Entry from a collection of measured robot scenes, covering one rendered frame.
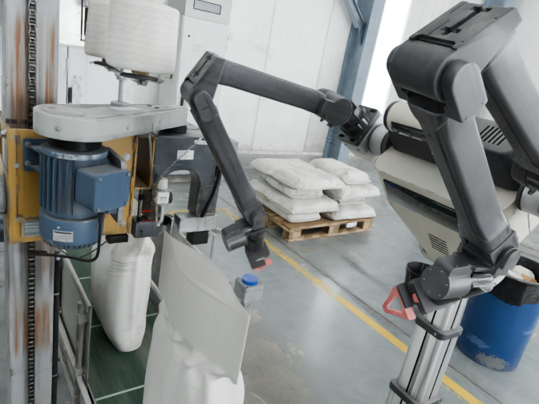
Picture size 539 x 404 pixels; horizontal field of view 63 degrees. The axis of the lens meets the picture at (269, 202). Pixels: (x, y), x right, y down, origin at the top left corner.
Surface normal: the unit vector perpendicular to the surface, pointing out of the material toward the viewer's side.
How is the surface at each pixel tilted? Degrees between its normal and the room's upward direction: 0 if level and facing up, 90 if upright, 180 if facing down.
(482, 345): 93
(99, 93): 90
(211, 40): 90
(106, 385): 0
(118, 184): 90
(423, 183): 40
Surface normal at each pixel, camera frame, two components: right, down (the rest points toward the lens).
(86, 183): -0.51, 0.18
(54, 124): -0.09, 0.31
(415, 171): -0.40, -0.70
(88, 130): 0.63, 0.35
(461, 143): 0.40, 0.49
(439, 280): -0.86, -0.04
